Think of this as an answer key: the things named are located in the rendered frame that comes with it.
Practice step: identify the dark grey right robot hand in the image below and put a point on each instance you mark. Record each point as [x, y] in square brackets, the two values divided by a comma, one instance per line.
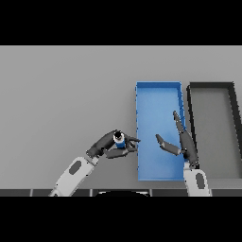
[188, 145]

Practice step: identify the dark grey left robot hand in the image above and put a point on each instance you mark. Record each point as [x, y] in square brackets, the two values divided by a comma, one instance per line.
[104, 143]

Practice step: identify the blue pipe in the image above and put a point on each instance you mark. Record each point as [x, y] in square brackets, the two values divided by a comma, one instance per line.
[119, 139]

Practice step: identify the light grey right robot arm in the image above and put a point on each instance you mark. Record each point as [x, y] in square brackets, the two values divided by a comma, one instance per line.
[196, 180]

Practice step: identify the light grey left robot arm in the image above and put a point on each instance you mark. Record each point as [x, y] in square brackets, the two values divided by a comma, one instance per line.
[74, 176]

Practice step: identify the dark grey bin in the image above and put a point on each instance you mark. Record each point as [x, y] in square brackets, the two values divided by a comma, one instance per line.
[214, 129]

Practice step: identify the blue bin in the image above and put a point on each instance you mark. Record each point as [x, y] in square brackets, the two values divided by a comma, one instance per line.
[159, 132]

